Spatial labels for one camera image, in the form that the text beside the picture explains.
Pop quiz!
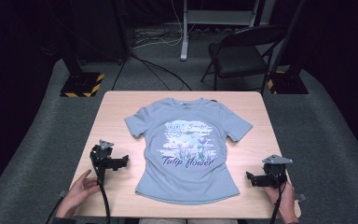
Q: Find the black floor cable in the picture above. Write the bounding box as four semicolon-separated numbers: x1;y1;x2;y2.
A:
111;52;194;91

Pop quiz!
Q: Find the thin black table cable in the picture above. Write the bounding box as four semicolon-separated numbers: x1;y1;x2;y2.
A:
45;197;65;224

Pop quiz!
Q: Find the light blue printed t-shirt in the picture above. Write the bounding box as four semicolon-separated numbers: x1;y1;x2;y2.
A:
124;97;254;205

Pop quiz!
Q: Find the dark cabinet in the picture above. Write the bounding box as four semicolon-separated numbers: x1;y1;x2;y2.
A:
71;0;129;63

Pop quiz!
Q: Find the black stand with striped base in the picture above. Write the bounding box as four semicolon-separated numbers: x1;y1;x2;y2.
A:
267;0;310;95
60;0;105;98

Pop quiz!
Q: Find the bundle of floor cables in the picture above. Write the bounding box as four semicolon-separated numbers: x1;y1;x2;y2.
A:
131;27;200;49

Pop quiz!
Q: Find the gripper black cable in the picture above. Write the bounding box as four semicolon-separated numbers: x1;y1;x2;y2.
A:
268;182;287;224
89;152;112;224

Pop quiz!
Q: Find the white metal stand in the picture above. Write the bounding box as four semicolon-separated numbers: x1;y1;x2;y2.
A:
180;0;278;62

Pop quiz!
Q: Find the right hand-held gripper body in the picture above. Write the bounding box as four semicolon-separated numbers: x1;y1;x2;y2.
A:
258;154;294;189

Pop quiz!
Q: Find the black folding chair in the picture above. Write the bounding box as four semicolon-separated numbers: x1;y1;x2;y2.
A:
200;24;288;94

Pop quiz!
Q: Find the person's right hand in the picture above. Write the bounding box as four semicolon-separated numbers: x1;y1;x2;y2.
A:
264;181;296;217

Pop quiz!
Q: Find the person's left hand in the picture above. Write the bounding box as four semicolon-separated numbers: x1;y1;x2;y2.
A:
62;169;101;209

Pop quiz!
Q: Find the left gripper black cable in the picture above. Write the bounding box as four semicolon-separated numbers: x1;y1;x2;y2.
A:
89;152;112;224

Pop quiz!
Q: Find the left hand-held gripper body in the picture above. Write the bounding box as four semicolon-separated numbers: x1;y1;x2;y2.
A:
89;139;120;185

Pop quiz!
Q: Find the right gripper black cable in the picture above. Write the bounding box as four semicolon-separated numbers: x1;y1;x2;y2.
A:
268;182;287;224

